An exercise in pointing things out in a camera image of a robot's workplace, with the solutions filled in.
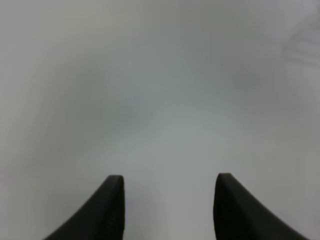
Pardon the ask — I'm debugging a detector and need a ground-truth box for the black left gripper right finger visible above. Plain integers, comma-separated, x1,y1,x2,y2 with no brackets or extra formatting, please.
213,173,306,240

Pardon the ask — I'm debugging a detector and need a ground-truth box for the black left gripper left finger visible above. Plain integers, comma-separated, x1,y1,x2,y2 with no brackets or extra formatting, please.
46,175,125,240

